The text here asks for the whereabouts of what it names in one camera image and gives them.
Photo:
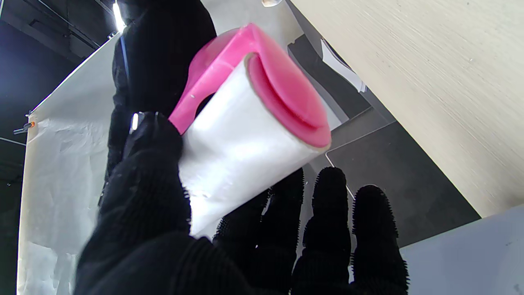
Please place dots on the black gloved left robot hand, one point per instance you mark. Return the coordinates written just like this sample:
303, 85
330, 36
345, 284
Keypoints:
147, 205

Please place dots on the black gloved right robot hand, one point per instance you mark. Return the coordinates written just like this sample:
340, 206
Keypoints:
159, 53

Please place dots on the white sticky lint roll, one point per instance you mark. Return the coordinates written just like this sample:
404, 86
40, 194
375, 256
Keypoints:
237, 155

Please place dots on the ceiling light strip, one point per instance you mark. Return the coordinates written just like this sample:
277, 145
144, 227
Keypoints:
118, 16

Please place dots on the paper backdrop sheet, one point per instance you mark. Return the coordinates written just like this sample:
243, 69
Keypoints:
61, 184

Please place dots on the orange spring clamp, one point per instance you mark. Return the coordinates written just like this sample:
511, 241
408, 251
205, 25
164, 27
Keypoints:
29, 125

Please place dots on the white paper sheet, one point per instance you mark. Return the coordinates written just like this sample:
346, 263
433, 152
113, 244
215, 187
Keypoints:
342, 67

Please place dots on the grey plastic waste bin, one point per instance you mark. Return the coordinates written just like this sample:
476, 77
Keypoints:
470, 254

